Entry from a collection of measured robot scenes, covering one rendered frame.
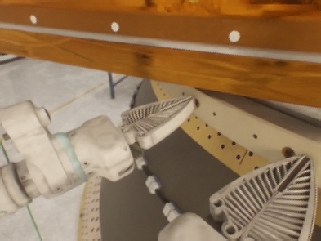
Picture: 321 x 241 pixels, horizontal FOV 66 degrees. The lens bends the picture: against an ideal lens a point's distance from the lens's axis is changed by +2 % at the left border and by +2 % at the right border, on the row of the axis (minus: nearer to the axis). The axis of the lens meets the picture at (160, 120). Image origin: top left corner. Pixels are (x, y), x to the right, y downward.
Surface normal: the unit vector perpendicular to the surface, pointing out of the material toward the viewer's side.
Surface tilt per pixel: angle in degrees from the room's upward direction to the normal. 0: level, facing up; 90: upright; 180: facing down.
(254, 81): 90
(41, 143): 80
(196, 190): 62
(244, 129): 90
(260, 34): 90
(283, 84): 90
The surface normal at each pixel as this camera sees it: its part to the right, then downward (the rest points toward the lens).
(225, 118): -0.84, 0.29
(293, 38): -0.46, 0.46
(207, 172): -0.76, -0.16
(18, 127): 0.50, 0.46
